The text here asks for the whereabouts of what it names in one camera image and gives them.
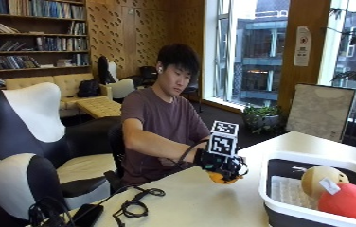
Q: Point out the orange round toy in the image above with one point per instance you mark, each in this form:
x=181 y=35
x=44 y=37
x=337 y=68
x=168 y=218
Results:
x=218 y=179

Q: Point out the white cube with black markers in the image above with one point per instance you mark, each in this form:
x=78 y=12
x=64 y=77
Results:
x=222 y=143

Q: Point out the white grid insert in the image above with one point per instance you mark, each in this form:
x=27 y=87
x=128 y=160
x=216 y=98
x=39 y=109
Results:
x=286 y=192

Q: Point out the white tub with black inside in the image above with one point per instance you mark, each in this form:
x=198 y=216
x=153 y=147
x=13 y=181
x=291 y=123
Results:
x=278 y=214

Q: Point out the green potted plant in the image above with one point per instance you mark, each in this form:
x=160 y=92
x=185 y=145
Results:
x=261 y=118

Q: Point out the beige round plush toy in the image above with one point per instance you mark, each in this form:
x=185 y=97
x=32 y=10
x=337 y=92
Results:
x=314 y=181

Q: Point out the the person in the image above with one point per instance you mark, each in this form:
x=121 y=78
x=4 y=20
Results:
x=161 y=119

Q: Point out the white paper tag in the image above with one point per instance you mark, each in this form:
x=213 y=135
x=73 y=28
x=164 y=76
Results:
x=329 y=186

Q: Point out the black office chair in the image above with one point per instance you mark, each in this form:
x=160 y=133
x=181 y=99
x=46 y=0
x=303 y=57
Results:
x=116 y=148

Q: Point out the framed grey board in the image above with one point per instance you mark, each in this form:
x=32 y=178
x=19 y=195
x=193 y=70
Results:
x=319 y=110

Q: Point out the red plush toy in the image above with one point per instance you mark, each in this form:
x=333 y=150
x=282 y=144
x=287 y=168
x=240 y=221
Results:
x=350 y=203

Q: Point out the white earbud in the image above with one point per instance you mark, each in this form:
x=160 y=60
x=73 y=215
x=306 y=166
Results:
x=158 y=70

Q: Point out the black flat device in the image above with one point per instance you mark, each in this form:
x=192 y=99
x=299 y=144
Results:
x=86 y=216

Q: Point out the black bag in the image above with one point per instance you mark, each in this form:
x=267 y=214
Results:
x=148 y=73

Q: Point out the beige tufted ottoman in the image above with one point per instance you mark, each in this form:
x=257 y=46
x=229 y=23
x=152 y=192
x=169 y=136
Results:
x=100 y=107

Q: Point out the small black and white armchair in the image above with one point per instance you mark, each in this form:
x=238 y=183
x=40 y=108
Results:
x=121 y=86

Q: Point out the black backpack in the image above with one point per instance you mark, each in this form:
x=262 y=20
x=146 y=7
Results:
x=88 y=89

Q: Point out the beige tufted sofa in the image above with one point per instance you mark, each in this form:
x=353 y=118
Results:
x=65 y=83

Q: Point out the large black and white armchair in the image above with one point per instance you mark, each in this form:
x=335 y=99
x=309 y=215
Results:
x=31 y=110

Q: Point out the black and white lounge chair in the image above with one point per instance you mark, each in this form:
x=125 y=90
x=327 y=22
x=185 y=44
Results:
x=9 y=186

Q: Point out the rows of shelved books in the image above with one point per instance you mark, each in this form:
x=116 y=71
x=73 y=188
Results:
x=52 y=43

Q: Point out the wooden bookshelf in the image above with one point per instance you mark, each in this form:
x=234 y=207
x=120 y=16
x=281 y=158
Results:
x=39 y=28

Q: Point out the white paper wall sign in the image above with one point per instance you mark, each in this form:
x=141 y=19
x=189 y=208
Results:
x=302 y=47

